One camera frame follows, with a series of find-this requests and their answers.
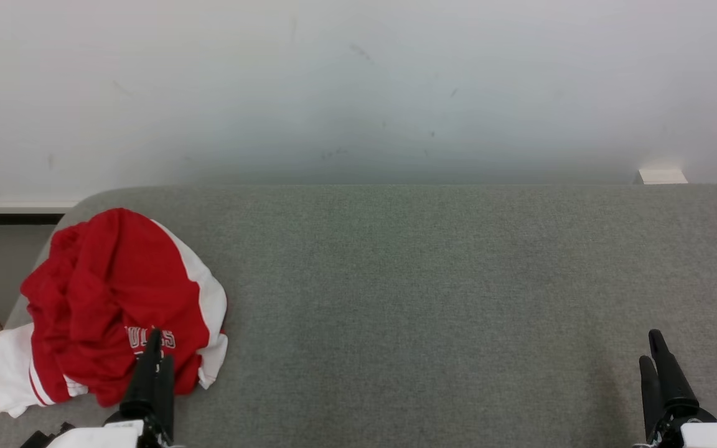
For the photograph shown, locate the red basketball jersey white trim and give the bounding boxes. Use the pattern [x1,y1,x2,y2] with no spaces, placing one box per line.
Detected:
[0,249,123,419]

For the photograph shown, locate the small white box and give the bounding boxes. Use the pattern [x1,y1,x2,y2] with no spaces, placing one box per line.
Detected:
[637,168,688,185]

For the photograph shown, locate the red shorts with white band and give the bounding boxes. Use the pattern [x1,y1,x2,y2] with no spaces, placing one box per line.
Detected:
[21,208,230,409]

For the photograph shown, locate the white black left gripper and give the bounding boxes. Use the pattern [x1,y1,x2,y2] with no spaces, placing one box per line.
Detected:
[47,329,176,448]

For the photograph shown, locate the white and black baseboard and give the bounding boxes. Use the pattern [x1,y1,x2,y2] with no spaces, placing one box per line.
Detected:
[0,200,79,226]

